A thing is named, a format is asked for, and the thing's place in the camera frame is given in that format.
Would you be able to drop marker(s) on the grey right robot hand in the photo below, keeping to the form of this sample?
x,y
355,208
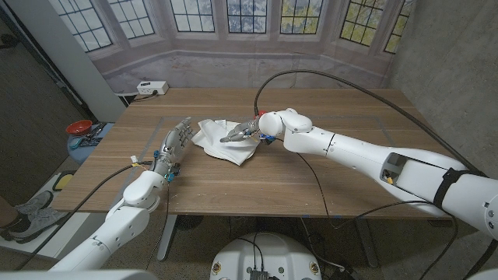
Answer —
x,y
243,130

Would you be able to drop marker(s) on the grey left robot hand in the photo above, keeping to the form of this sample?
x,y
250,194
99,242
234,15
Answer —
x,y
173,145

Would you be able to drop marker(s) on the white cloth napkin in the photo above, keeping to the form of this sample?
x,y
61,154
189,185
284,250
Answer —
x,y
221,144

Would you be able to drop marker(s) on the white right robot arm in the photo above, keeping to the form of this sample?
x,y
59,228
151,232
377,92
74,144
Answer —
x,y
369,155

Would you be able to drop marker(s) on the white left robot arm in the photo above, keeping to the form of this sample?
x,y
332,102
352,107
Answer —
x,y
116,229

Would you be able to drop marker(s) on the red apple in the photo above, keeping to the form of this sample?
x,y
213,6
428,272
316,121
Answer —
x,y
260,113

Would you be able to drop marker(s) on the white power strip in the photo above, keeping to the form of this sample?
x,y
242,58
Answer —
x,y
151,88

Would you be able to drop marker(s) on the printed window backdrop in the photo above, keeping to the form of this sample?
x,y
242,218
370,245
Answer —
x,y
249,66

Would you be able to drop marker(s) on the blue round stool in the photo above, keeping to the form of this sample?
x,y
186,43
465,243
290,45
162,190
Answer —
x,y
83,153

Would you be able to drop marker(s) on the grey table leg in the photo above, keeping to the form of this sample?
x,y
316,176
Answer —
x,y
167,237
367,243

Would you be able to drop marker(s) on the red bowl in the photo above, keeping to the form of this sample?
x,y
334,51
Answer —
x,y
79,127

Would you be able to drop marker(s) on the yellow black foot pedal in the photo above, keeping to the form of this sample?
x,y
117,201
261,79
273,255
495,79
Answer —
x,y
64,181

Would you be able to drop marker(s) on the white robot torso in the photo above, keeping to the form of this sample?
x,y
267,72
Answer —
x,y
268,253

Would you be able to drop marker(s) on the grey sneaker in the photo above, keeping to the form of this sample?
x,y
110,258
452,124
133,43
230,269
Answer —
x,y
33,202
39,225

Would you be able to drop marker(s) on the white floor mat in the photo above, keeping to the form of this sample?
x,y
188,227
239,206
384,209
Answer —
x,y
50,241

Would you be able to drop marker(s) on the person's leg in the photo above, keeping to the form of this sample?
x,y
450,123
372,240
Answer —
x,y
7,215

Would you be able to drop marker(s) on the dark perforated wall panel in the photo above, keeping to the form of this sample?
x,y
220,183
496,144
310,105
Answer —
x,y
31,128

